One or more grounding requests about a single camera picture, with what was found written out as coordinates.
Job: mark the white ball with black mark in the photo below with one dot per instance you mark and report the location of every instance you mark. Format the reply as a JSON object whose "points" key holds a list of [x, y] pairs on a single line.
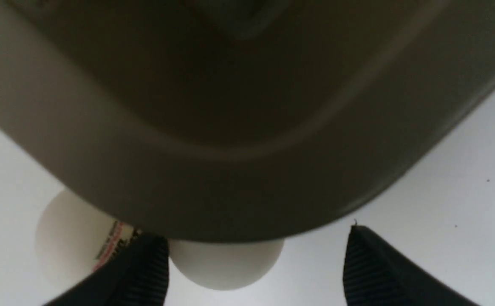
{"points": [[73, 239]]}

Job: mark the tan plastic storage bin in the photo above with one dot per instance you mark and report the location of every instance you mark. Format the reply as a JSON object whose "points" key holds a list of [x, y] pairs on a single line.
{"points": [[238, 120]]}

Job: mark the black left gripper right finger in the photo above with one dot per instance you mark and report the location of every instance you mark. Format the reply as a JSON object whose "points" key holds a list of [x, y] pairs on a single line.
{"points": [[376, 274]]}

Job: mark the white plain ping-pong ball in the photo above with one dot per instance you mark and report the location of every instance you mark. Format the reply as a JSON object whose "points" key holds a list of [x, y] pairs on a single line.
{"points": [[225, 267]]}

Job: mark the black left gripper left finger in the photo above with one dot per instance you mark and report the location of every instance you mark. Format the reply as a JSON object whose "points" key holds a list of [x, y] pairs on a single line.
{"points": [[138, 276]]}

